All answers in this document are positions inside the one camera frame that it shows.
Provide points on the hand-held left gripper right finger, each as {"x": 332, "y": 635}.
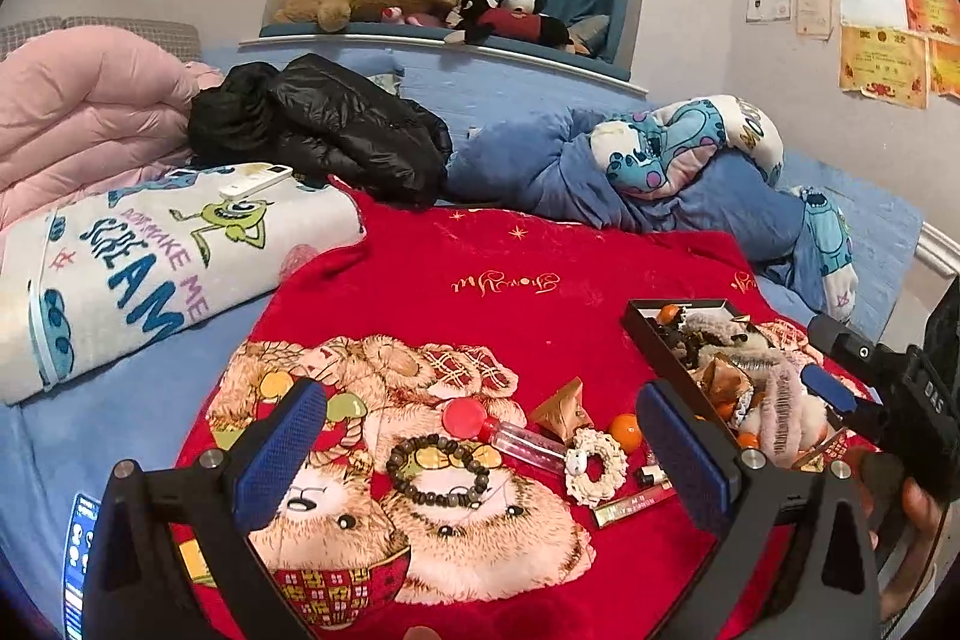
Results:
{"x": 686, "y": 452}

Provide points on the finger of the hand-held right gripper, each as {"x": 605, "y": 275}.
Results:
{"x": 829, "y": 385}
{"x": 855, "y": 347}

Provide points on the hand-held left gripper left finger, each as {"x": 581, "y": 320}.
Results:
{"x": 281, "y": 452}

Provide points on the white lighter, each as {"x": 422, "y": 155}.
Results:
{"x": 652, "y": 476}

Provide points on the tangerine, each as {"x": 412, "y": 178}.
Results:
{"x": 748, "y": 441}
{"x": 667, "y": 312}
{"x": 624, "y": 431}
{"x": 723, "y": 412}

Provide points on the gold triangular packet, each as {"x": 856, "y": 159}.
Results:
{"x": 720, "y": 381}
{"x": 566, "y": 415}

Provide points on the red lighter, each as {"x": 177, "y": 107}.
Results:
{"x": 630, "y": 510}

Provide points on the black rectangular box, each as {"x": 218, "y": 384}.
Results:
{"x": 652, "y": 347}

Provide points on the red-capped clear bottle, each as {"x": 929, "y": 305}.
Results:
{"x": 465, "y": 419}

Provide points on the person's right hand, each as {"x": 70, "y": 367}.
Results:
{"x": 922, "y": 520}

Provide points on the pink fur hair claw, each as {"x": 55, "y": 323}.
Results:
{"x": 780, "y": 407}

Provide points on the blue white knitted scrunchie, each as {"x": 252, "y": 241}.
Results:
{"x": 746, "y": 413}

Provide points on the beige fur hair claw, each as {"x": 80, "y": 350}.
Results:
{"x": 735, "y": 355}

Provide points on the dark brown scrunchie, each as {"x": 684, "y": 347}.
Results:
{"x": 679, "y": 344}

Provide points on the beige fluffy scrunchie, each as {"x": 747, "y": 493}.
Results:
{"x": 716, "y": 321}

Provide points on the white bed rim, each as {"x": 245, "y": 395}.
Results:
{"x": 937, "y": 246}

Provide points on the blue cartoon quilt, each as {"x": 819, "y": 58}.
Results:
{"x": 712, "y": 212}

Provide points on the phone with blue screen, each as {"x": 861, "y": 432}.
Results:
{"x": 82, "y": 535}

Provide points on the white cartoon blanket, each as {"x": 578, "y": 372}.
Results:
{"x": 150, "y": 280}

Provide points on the red printed blanket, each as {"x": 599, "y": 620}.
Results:
{"x": 525, "y": 295}

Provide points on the white remote control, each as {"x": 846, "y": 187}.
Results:
{"x": 255, "y": 181}

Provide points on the black puffer jacket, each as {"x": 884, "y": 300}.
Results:
{"x": 330, "y": 130}

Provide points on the pink quilt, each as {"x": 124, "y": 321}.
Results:
{"x": 90, "y": 100}

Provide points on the grey cushion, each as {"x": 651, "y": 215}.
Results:
{"x": 594, "y": 33}

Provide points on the curved window ledge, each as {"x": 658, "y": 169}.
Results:
{"x": 525, "y": 55}

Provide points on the pink white plush toy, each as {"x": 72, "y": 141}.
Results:
{"x": 412, "y": 18}

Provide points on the grey plaid headboard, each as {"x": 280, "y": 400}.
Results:
{"x": 97, "y": 29}

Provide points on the black mouse plush toy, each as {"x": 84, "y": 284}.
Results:
{"x": 510, "y": 21}

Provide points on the group of wall certificates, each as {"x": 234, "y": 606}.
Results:
{"x": 885, "y": 66}

